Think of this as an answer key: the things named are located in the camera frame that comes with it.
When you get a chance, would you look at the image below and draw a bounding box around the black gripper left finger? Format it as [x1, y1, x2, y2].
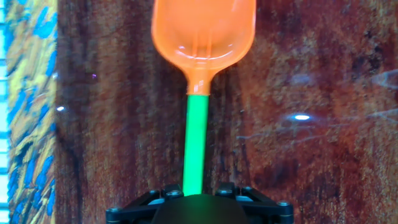
[105, 183, 184, 224]

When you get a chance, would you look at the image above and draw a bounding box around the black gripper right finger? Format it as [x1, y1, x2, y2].
[214, 182, 295, 224]

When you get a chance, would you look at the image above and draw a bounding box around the orange green toy shovel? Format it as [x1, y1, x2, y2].
[151, 0, 257, 197]

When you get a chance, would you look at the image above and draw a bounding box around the blue starry painting cloth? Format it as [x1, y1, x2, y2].
[4, 0, 58, 224]

